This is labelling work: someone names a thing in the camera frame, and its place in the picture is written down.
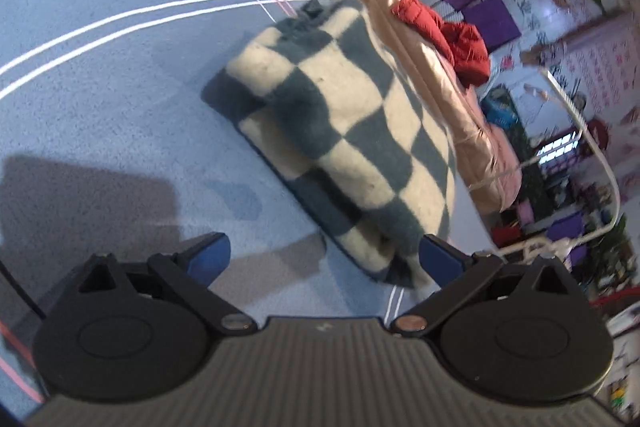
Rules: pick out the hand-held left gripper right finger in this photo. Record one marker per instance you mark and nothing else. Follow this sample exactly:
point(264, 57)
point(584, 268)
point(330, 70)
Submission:
point(440, 259)

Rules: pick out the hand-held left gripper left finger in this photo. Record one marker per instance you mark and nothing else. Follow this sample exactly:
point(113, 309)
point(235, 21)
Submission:
point(210, 254)

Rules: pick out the dark and cream checkered garment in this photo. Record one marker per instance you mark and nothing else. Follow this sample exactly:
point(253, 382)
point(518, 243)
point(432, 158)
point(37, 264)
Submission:
point(345, 122)

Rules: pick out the pink blanket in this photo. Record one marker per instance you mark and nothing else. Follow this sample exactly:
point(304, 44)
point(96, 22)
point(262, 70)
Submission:
point(505, 167)

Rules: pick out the tan quilt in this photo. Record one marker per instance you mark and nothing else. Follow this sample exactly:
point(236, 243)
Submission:
point(440, 107)

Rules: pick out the blue box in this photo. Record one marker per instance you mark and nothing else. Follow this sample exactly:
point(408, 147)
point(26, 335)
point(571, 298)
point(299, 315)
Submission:
point(501, 109)

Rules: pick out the blue striped bed sheet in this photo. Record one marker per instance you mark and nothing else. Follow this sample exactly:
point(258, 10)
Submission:
point(125, 107)

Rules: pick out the red jacket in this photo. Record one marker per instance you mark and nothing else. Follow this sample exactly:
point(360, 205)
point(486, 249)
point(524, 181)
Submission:
point(450, 37)

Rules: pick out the pink floral curtain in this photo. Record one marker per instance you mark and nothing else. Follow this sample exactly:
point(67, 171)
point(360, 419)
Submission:
point(610, 77)

